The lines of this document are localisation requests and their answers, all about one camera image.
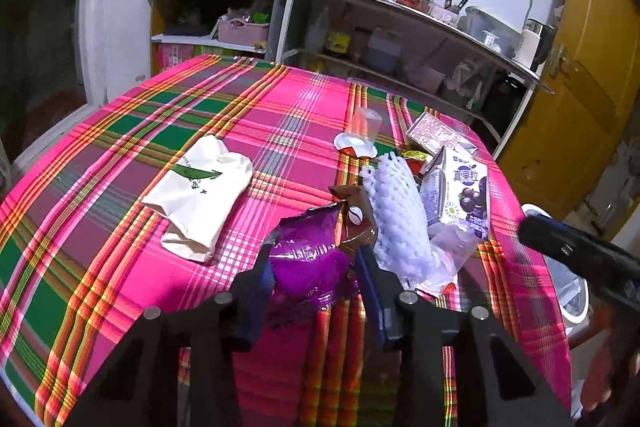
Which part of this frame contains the clear plastic cup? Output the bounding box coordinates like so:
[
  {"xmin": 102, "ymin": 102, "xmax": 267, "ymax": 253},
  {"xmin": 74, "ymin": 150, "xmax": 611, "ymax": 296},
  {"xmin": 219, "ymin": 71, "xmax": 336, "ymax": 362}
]
[{"xmin": 418, "ymin": 220, "xmax": 480, "ymax": 297}]

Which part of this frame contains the purple blueberry milk carton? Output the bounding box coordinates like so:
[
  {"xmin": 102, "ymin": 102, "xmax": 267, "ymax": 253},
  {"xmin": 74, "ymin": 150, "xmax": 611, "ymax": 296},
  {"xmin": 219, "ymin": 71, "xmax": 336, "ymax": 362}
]
[{"xmin": 419, "ymin": 146, "xmax": 490, "ymax": 241}]

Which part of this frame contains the white foam fruit net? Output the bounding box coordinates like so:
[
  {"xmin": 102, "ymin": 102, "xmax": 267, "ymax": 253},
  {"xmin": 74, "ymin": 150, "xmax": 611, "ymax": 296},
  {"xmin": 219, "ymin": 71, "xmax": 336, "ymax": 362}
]
[{"xmin": 360, "ymin": 152, "xmax": 438, "ymax": 289}]

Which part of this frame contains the purple snack bag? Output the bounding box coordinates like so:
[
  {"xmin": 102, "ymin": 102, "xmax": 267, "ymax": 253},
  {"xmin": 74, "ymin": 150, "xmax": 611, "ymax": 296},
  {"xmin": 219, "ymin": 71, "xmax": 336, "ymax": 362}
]
[{"xmin": 267, "ymin": 202, "xmax": 357, "ymax": 327}]

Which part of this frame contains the white trash bin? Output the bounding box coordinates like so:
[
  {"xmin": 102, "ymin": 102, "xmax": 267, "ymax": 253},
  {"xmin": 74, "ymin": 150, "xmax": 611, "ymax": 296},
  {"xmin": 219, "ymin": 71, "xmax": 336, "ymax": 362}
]
[{"xmin": 519, "ymin": 202, "xmax": 592, "ymax": 338}]

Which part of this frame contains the grey trash bag liner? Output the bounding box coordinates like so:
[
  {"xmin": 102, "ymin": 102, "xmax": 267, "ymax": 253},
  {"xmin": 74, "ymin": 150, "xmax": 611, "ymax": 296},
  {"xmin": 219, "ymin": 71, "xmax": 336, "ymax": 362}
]
[{"xmin": 544, "ymin": 256, "xmax": 584, "ymax": 317}]

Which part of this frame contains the metal kitchen shelf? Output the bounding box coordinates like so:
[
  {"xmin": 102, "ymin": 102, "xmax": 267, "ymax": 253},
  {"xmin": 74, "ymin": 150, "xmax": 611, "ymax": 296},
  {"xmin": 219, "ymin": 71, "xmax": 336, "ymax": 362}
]
[{"xmin": 273, "ymin": 0, "xmax": 551, "ymax": 156}]

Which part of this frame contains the person's right hand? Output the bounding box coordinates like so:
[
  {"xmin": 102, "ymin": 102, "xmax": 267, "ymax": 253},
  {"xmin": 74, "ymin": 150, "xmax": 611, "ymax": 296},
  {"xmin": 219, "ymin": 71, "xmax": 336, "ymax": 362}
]
[{"xmin": 580, "ymin": 306, "xmax": 639, "ymax": 412}]

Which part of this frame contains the yellow wooden door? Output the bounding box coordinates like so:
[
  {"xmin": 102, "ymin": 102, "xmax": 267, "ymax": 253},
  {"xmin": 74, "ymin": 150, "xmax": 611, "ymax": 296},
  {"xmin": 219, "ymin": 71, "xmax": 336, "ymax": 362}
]
[{"xmin": 498, "ymin": 0, "xmax": 639, "ymax": 220}]

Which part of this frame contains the pink plaid tablecloth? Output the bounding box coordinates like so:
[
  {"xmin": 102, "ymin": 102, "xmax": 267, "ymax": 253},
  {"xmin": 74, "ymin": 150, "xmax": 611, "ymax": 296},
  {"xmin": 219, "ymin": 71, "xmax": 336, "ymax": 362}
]
[{"xmin": 1, "ymin": 55, "xmax": 572, "ymax": 426}]

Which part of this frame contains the white paper bag green print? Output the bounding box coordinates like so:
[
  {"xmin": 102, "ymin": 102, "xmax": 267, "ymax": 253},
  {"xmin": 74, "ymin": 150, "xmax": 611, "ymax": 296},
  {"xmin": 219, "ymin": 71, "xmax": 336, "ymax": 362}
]
[{"xmin": 142, "ymin": 134, "xmax": 253, "ymax": 263}]

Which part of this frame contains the brown snack wrapper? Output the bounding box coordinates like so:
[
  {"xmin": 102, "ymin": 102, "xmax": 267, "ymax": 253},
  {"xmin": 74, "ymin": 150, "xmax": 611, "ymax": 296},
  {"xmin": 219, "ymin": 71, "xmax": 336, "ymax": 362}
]
[{"xmin": 329, "ymin": 184, "xmax": 378, "ymax": 257}]

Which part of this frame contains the red yellow wrapper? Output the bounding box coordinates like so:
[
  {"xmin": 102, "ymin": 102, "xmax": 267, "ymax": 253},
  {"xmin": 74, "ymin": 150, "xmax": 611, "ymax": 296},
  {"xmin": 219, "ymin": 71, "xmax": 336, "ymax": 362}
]
[{"xmin": 401, "ymin": 150, "xmax": 433, "ymax": 178}]

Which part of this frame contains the pink white paper box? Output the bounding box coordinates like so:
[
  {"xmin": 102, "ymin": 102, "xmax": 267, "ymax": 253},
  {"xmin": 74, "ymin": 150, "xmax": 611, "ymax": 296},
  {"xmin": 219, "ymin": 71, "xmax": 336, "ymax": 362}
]
[{"xmin": 406, "ymin": 112, "xmax": 477, "ymax": 155}]

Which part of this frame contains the white black kettle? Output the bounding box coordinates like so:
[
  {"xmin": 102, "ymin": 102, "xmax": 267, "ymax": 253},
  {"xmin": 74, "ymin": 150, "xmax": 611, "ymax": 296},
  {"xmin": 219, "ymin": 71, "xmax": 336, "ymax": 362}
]
[{"xmin": 513, "ymin": 18, "xmax": 556, "ymax": 72}]

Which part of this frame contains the clear plastic container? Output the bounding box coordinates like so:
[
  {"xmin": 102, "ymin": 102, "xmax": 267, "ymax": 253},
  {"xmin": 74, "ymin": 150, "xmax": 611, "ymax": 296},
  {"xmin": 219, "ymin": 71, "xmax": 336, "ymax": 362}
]
[{"xmin": 458, "ymin": 6, "xmax": 521, "ymax": 58}]

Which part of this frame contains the clear cup with white lid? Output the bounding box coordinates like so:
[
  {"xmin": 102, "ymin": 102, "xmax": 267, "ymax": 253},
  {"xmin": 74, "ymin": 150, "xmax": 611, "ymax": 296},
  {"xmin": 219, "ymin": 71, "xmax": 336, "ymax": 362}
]
[{"xmin": 333, "ymin": 107, "xmax": 382, "ymax": 159}]

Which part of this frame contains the pink plastic basket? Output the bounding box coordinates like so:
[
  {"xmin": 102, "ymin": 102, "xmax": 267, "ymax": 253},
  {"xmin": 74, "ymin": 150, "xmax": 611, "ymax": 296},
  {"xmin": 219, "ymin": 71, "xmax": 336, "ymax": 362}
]
[{"xmin": 217, "ymin": 17, "xmax": 269, "ymax": 48}]

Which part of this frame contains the small wooden shelf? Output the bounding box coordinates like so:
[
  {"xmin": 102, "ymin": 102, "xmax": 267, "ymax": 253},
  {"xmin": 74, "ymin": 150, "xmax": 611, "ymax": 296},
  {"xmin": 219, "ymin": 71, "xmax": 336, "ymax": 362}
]
[{"xmin": 148, "ymin": 0, "xmax": 286, "ymax": 74}]

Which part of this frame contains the metal door handle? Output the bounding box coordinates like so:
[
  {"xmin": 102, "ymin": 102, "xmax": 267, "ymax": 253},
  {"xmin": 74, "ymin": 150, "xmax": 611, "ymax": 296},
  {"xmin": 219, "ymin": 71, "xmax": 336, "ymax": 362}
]
[{"xmin": 546, "ymin": 43, "xmax": 580, "ymax": 78}]

